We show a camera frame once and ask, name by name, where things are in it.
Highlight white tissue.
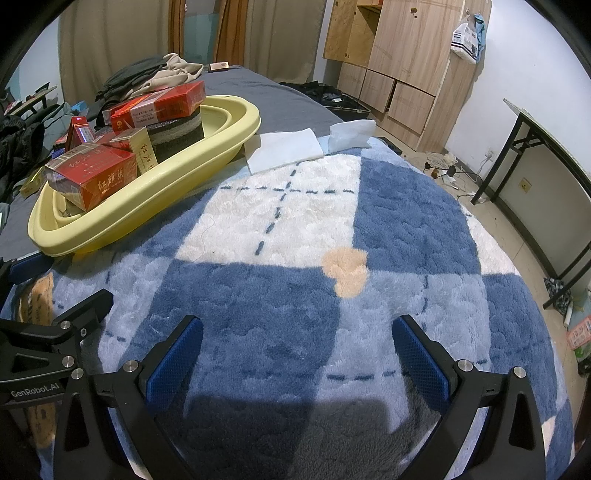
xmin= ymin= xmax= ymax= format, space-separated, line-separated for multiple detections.
xmin=245 ymin=128 xmax=324 ymax=175
xmin=329 ymin=119 xmax=377 ymax=153

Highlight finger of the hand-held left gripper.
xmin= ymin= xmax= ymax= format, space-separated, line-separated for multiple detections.
xmin=53 ymin=290 xmax=114 ymax=334
xmin=0 ymin=255 xmax=52 ymax=296

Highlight red carton with barcode label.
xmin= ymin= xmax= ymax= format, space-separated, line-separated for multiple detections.
xmin=110 ymin=82 xmax=206 ymax=131

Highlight dark checkered cloth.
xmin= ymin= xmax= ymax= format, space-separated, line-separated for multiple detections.
xmin=544 ymin=276 xmax=575 ymax=317

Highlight power strip with cables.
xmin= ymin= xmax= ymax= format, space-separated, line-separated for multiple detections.
xmin=422 ymin=152 xmax=485 ymax=195

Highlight grey bed sheet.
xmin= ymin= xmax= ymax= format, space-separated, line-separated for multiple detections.
xmin=0 ymin=65 xmax=342 ymax=259

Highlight wooden wardrobe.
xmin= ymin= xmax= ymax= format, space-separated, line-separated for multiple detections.
xmin=323 ymin=0 xmax=492 ymax=152

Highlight teal jacket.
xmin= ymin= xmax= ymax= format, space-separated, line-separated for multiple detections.
xmin=41 ymin=102 xmax=75 ymax=139

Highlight blue checkered fluffy blanket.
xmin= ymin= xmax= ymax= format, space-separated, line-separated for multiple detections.
xmin=34 ymin=134 xmax=575 ymax=480

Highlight beige curtain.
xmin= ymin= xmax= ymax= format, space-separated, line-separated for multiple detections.
xmin=245 ymin=0 xmax=324 ymax=86
xmin=58 ymin=0 xmax=171 ymax=104

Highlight small gold box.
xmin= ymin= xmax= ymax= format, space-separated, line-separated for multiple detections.
xmin=21 ymin=168 xmax=47 ymax=199

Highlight large black round container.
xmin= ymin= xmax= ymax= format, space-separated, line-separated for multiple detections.
xmin=148 ymin=108 xmax=205 ymax=139

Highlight blue hanging bag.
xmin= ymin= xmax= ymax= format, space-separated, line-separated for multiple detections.
xmin=471 ymin=11 xmax=489 ymax=49

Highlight orange curtain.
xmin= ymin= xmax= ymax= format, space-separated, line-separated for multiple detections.
xmin=217 ymin=0 xmax=252 ymax=68
xmin=168 ymin=0 xmax=188 ymax=65

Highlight black equipment case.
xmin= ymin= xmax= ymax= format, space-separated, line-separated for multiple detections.
xmin=281 ymin=80 xmax=372 ymax=121

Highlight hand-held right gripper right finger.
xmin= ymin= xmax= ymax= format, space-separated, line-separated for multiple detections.
xmin=391 ymin=316 xmax=549 ymax=480

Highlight red carton with gold print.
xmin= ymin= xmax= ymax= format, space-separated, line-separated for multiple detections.
xmin=44 ymin=143 xmax=139 ymax=212

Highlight pink package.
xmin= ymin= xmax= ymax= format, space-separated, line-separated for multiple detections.
xmin=567 ymin=314 xmax=591 ymax=350

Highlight brown cardboard sign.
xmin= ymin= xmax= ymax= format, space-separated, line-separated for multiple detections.
xmin=18 ymin=272 xmax=57 ymax=449

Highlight dark jacket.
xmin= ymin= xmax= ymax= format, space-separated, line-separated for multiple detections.
xmin=0 ymin=113 xmax=47 ymax=204

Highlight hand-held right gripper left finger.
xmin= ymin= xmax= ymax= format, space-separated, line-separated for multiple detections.
xmin=53 ymin=316 xmax=206 ymax=480

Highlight dark grey clothes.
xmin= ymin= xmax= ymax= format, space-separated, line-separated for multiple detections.
xmin=96 ymin=55 xmax=171 ymax=100

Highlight white plastic bag with print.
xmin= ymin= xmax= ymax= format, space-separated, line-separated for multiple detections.
xmin=450 ymin=21 xmax=481 ymax=64

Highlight yellow plastic basin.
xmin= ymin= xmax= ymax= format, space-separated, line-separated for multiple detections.
xmin=27 ymin=95 xmax=262 ymax=257

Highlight black folding table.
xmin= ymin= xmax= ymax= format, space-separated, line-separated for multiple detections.
xmin=471 ymin=98 xmax=591 ymax=315

